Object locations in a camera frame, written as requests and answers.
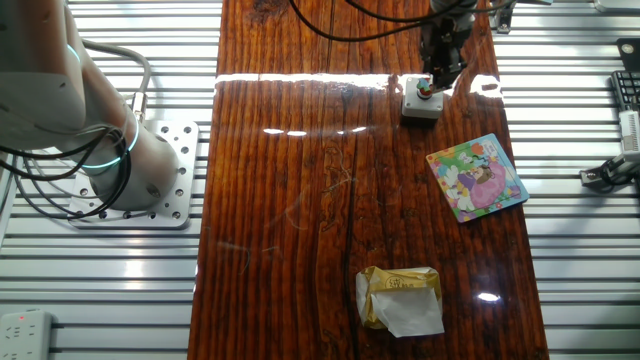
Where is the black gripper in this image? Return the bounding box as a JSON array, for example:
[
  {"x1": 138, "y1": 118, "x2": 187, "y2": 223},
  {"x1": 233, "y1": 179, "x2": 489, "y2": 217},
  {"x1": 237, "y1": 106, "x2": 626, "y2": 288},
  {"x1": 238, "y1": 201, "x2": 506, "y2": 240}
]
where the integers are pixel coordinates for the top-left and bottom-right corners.
[{"x1": 419, "y1": 14, "x2": 474, "y2": 94}]

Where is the colourful butterfly puzzle board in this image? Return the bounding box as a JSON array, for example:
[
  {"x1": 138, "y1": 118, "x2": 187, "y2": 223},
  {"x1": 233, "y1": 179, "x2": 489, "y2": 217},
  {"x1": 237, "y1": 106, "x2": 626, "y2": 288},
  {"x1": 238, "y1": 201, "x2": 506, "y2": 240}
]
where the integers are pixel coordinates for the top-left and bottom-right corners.
[{"x1": 425, "y1": 132, "x2": 530, "y2": 224}]

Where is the white box with red button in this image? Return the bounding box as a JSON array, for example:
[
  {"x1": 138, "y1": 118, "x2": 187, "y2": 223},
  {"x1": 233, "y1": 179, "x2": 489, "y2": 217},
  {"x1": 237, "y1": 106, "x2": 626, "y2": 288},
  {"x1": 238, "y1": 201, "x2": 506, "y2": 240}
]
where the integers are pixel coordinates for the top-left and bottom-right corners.
[{"x1": 401, "y1": 75, "x2": 445, "y2": 121}]

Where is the black computer keyboard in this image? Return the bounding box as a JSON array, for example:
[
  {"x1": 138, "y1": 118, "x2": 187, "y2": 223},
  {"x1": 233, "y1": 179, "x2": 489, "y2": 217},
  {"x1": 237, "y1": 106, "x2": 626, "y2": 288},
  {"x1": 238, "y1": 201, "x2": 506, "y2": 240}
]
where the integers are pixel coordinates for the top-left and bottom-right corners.
[{"x1": 610, "y1": 69, "x2": 640, "y2": 112}]

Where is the black mounting plate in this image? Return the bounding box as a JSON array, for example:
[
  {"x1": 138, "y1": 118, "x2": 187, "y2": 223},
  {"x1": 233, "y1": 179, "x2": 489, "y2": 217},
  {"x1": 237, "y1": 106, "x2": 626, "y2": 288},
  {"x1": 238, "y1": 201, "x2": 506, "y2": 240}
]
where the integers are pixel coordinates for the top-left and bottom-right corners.
[{"x1": 615, "y1": 37, "x2": 640, "y2": 74}]

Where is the gold foil snack packet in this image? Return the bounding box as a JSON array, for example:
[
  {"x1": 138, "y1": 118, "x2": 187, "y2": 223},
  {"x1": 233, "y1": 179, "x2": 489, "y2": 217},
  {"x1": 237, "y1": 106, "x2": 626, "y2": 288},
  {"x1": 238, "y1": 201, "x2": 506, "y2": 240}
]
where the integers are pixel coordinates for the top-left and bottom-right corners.
[{"x1": 355, "y1": 265, "x2": 446, "y2": 339}]

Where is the white power strip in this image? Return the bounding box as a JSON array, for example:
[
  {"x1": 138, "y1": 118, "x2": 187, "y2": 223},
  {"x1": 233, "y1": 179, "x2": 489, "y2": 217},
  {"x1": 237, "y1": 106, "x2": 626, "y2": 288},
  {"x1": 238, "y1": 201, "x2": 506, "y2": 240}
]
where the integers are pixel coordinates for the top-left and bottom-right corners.
[{"x1": 0, "y1": 309, "x2": 54, "y2": 360}]

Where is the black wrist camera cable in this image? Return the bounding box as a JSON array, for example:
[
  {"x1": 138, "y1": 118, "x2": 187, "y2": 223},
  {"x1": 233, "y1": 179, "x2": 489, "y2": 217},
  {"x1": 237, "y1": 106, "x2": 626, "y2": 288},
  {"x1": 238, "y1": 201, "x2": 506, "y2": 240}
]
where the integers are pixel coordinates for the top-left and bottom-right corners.
[{"x1": 287, "y1": 0, "x2": 516, "y2": 44}]

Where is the silver ridged camera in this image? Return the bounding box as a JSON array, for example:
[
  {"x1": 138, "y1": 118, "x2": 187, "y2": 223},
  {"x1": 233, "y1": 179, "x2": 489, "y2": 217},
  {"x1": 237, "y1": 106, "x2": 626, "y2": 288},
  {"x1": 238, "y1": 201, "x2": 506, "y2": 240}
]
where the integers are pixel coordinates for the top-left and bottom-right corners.
[{"x1": 618, "y1": 109, "x2": 640, "y2": 156}]

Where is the thick grey cable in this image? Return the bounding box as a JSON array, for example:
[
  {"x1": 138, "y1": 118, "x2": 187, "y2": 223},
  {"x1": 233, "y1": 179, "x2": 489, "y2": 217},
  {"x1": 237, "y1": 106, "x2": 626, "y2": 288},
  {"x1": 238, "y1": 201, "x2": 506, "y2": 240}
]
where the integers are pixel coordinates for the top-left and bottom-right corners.
[{"x1": 84, "y1": 40, "x2": 153, "y2": 124}]

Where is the black cable bundle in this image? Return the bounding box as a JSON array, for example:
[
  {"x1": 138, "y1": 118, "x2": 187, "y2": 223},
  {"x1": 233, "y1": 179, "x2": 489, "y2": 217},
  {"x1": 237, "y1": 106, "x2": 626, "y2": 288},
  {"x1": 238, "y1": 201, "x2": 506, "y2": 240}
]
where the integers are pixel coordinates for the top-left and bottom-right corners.
[{"x1": 0, "y1": 127, "x2": 134, "y2": 224}]

